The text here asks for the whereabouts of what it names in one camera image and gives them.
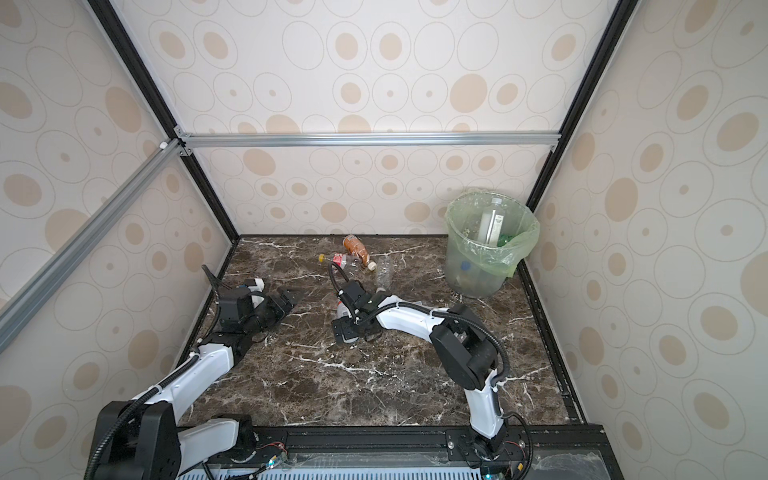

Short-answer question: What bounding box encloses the green sprite bottle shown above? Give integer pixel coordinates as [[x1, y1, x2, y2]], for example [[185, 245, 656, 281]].
[[497, 234, 514, 247]]

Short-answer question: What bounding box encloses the brown tea bottle at back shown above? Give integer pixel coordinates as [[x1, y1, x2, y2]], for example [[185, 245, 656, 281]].
[[343, 234, 377, 271]]

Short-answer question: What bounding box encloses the black right corner post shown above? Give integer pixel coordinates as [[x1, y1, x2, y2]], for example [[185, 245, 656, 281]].
[[526, 0, 639, 212]]

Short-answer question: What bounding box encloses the red cap white bottle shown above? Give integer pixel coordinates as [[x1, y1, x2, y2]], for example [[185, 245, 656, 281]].
[[336, 301, 350, 318]]

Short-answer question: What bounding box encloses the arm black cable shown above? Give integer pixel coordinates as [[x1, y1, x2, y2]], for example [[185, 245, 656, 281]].
[[82, 263, 241, 480], [328, 262, 511, 388]]

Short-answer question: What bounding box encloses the clear crushed unlabeled bottle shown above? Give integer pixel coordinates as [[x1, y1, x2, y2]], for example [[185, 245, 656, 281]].
[[376, 257, 393, 291]]

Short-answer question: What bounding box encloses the yellow cap red label bottle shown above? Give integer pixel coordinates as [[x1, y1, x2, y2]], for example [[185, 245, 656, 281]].
[[318, 253, 356, 269]]

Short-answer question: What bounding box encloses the large clear square bottle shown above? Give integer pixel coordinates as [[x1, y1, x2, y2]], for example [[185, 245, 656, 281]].
[[476, 208, 504, 247]]

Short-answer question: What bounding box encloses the black corner post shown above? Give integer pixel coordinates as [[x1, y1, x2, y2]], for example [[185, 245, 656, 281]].
[[87, 0, 240, 243], [526, 0, 639, 212]]

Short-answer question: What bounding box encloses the horizontal aluminium back rail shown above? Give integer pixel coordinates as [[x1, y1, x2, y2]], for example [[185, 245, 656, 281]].
[[181, 131, 560, 148]]

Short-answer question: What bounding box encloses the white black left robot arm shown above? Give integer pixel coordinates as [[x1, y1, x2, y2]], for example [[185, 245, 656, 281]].
[[84, 284, 297, 479]]

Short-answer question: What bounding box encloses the mesh bin with green liner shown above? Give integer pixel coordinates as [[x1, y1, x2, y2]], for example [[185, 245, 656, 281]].
[[444, 190, 540, 298]]

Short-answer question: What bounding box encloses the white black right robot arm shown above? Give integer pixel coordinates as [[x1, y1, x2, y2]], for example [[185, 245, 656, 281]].
[[332, 280, 511, 455]]

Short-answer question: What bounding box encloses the diagonal aluminium left rail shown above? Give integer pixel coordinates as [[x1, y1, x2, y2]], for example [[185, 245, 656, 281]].
[[1, 139, 182, 350]]

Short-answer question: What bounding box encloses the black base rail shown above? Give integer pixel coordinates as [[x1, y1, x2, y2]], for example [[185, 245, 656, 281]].
[[95, 425, 623, 479]]

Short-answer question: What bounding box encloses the black left corner post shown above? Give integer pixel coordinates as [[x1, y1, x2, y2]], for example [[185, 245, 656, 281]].
[[87, 0, 240, 243]]

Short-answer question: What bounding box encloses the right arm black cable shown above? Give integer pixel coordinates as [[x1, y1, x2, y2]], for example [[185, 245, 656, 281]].
[[328, 262, 511, 388]]

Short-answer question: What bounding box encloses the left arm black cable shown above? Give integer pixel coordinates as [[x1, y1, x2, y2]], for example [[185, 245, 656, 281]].
[[82, 263, 241, 480]]

